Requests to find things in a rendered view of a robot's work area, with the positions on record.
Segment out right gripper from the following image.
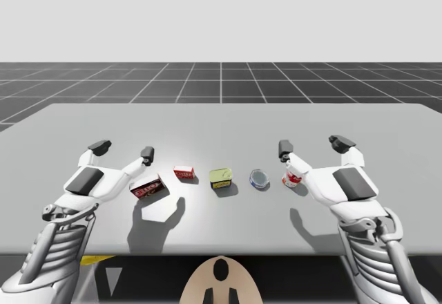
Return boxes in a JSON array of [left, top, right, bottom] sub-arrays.
[[278, 135, 381, 215]]

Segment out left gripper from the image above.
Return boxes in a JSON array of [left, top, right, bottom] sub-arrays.
[[64, 140, 155, 212]]

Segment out red and white carton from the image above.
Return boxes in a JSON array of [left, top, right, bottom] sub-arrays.
[[129, 173, 170, 201]]

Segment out tan robot part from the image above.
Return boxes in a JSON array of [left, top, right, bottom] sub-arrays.
[[179, 254, 264, 304]]

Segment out green and blue rectangular can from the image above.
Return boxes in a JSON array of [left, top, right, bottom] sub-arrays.
[[209, 167, 233, 191]]

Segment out blue flat can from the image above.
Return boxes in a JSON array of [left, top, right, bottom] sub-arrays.
[[249, 169, 271, 191]]

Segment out red and white can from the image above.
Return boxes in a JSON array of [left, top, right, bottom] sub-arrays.
[[281, 164, 305, 189]]

